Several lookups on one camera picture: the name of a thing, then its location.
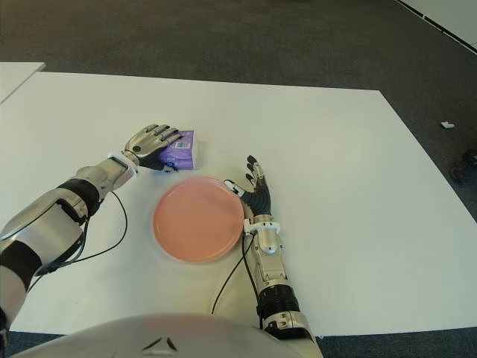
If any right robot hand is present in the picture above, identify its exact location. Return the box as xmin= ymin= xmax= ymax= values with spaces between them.
xmin=223 ymin=154 xmax=273 ymax=222

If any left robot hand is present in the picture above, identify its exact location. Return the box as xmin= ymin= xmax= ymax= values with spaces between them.
xmin=121 ymin=124 xmax=183 ymax=174

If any purple tissue paper pack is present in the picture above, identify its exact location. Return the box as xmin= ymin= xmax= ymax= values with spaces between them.
xmin=156 ymin=129 xmax=197 ymax=172

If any pink round plate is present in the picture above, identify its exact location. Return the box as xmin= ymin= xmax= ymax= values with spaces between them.
xmin=152 ymin=176 xmax=247 ymax=265

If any white side table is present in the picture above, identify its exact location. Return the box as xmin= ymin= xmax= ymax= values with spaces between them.
xmin=0 ymin=61 xmax=46 ymax=104

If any silver robot torso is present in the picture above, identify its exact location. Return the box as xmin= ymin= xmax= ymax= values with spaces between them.
xmin=9 ymin=313 xmax=299 ymax=358

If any dark shoe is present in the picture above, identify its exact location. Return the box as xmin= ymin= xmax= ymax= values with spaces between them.
xmin=449 ymin=148 xmax=477 ymax=183

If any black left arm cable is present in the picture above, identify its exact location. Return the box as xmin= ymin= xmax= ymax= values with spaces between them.
xmin=28 ymin=190 xmax=129 ymax=290

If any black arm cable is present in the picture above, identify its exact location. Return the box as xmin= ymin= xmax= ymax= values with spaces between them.
xmin=28 ymin=190 xmax=129 ymax=290
xmin=211 ymin=230 xmax=264 ymax=329

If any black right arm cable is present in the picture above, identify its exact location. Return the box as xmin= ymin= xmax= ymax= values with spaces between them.
xmin=211 ymin=230 xmax=264 ymax=329

